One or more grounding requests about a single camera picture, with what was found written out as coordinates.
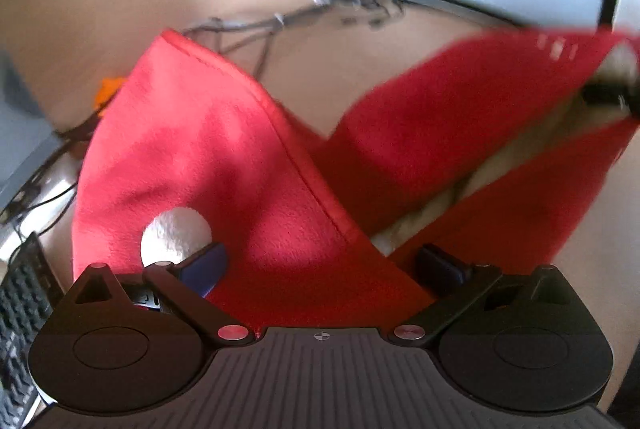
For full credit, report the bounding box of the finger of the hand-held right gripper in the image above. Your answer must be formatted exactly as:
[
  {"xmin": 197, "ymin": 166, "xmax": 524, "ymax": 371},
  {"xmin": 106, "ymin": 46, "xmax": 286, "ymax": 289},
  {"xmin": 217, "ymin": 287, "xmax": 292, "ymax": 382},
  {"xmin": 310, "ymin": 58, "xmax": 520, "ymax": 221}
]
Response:
[{"xmin": 581, "ymin": 76, "xmax": 640, "ymax": 117}]

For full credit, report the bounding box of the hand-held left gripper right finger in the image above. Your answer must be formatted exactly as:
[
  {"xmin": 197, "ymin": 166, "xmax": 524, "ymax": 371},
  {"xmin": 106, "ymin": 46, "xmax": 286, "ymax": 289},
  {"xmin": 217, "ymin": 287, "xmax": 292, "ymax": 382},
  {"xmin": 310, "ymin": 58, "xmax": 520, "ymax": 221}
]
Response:
[{"xmin": 389, "ymin": 244, "xmax": 587, "ymax": 348}]

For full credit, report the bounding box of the orange object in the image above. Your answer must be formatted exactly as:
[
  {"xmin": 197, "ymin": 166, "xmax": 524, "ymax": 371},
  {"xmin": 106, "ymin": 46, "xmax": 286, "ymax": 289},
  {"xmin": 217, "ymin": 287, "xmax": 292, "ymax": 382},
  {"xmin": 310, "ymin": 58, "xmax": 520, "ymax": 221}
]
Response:
[{"xmin": 94, "ymin": 76, "xmax": 127, "ymax": 116}]

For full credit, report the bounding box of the red fleece hoodie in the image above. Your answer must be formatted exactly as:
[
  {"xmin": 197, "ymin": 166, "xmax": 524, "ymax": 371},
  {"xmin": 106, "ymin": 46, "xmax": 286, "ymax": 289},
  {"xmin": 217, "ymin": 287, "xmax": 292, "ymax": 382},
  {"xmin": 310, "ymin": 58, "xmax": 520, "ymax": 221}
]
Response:
[{"xmin": 71, "ymin": 26, "xmax": 640, "ymax": 330}]

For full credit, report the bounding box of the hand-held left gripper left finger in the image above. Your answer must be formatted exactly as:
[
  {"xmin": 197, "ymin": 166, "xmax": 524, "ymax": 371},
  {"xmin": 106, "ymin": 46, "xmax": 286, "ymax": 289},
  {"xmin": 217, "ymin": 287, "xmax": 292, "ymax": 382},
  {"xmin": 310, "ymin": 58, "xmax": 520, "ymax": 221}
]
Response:
[{"xmin": 59, "ymin": 242, "xmax": 252, "ymax": 346}]

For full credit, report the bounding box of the black cable tangle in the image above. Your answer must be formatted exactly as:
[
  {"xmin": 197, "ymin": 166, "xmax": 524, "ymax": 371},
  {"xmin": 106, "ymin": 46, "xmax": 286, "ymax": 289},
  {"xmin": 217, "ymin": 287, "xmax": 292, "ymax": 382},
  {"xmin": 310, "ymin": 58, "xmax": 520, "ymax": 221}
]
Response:
[{"xmin": 181, "ymin": 0, "xmax": 406, "ymax": 77}]

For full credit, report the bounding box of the black keyboard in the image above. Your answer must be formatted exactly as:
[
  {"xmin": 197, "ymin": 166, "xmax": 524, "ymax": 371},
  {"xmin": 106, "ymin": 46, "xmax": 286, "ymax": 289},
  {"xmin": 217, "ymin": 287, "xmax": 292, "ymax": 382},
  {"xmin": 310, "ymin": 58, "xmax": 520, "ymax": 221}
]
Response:
[{"xmin": 0, "ymin": 231, "xmax": 67, "ymax": 429}]

